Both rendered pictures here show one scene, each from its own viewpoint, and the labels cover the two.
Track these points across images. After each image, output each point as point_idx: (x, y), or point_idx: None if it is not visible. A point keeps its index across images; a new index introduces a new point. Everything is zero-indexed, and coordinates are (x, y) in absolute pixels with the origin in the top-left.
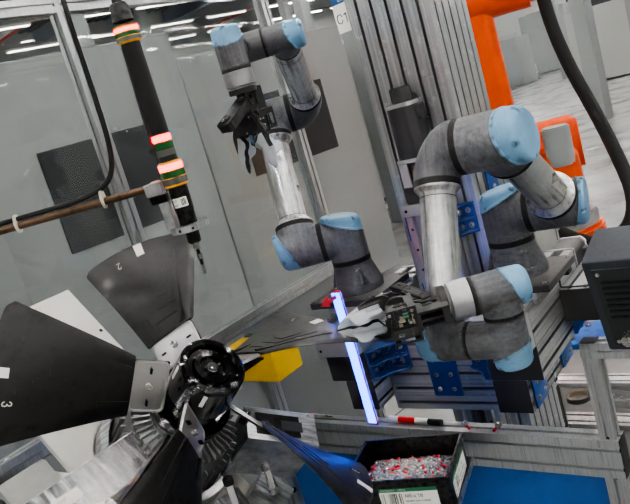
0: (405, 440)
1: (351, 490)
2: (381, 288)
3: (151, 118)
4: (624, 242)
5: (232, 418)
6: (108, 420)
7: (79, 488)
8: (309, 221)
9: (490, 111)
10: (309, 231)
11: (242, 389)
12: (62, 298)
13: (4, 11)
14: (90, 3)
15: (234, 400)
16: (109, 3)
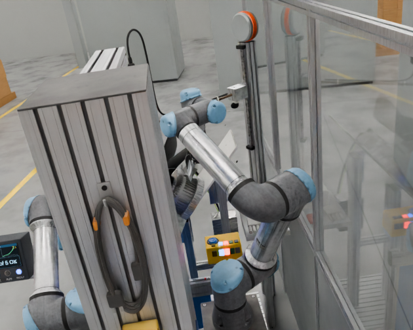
0: None
1: None
2: (207, 317)
3: None
4: (11, 236)
5: (324, 312)
6: (194, 177)
7: (174, 171)
8: (244, 256)
9: (39, 195)
10: (240, 256)
11: (330, 314)
12: (233, 146)
13: (295, 6)
14: (316, 14)
15: (326, 310)
16: (322, 18)
